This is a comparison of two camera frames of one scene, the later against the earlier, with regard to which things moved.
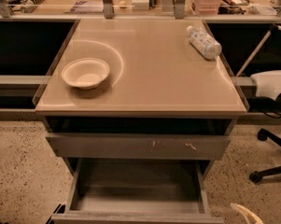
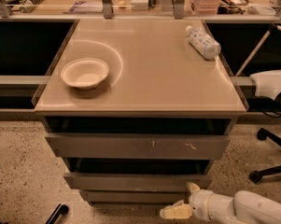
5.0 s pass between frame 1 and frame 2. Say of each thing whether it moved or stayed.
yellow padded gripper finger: moved
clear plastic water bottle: stayed
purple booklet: stayed
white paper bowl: stayed
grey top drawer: stayed
